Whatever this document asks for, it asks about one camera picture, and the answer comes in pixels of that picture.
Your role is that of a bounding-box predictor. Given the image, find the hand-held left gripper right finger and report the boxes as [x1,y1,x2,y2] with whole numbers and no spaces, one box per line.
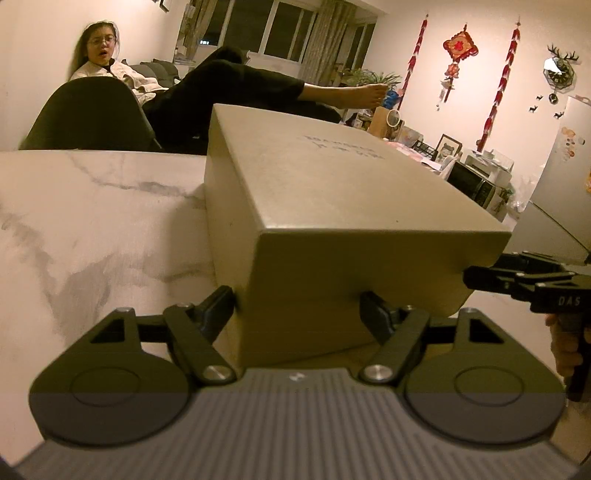
[358,291,552,387]

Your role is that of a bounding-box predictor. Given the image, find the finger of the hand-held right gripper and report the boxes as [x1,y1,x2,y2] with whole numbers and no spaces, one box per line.
[463,265,577,296]
[492,251,570,274]

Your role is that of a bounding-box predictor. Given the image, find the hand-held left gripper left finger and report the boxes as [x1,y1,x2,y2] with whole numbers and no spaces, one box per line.
[44,285,238,387]

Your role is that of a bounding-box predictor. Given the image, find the beige cardboard box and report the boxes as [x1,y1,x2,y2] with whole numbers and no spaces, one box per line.
[203,104,512,370]

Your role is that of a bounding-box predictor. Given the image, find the white marble desktop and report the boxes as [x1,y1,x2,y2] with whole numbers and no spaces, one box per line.
[0,150,591,464]

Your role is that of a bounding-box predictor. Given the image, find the person's right hand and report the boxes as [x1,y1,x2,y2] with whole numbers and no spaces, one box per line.
[546,313,586,385]

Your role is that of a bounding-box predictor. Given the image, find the microwave oven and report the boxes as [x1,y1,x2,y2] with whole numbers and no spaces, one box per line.
[445,161,497,208]

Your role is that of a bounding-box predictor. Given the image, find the white printer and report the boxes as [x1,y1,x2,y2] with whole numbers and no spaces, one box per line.
[464,148,514,178]

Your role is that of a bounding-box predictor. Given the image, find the wooden box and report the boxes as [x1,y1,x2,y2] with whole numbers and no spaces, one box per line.
[372,106,393,139]

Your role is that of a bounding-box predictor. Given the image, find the red knot decoration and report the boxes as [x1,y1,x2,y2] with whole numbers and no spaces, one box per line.
[436,25,478,112]

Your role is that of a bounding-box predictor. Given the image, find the potted plant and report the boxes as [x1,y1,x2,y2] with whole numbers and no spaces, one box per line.
[339,69,402,93]

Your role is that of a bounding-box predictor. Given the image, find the grey sofa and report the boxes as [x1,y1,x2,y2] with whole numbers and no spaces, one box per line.
[122,59,181,90]

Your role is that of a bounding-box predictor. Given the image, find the window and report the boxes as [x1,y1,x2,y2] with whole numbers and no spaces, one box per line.
[185,0,377,70]

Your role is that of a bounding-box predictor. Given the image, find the curtain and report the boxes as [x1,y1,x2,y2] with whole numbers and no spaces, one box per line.
[300,0,356,84]

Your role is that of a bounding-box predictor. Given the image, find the picture frame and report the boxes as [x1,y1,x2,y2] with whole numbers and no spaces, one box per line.
[435,134,463,160]

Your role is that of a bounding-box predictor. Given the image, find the antler wall clock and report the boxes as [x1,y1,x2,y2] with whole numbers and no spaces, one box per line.
[542,44,580,102]

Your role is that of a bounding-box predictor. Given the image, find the red firecracker string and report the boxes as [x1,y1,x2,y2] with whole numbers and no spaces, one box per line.
[399,14,430,109]
[475,16,522,153]

